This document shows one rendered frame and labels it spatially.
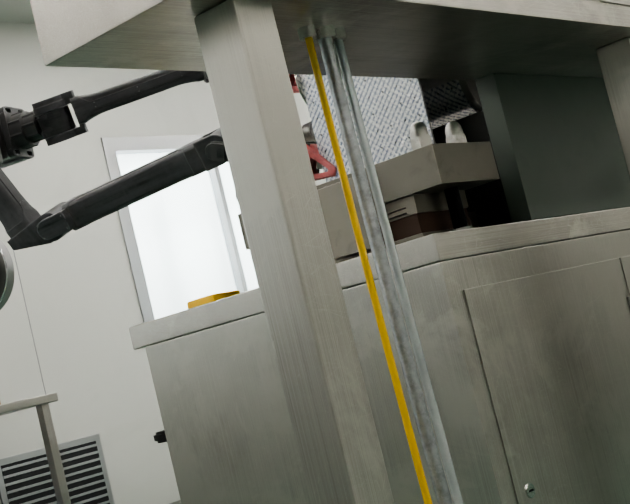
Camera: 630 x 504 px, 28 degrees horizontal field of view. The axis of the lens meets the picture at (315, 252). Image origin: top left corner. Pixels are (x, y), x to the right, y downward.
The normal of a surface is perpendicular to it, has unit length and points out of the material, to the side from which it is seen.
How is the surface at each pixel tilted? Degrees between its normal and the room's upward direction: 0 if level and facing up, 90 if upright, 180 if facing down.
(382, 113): 90
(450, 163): 90
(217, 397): 90
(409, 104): 90
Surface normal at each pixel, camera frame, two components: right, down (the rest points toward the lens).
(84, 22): -0.63, 0.09
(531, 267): 0.74, -0.24
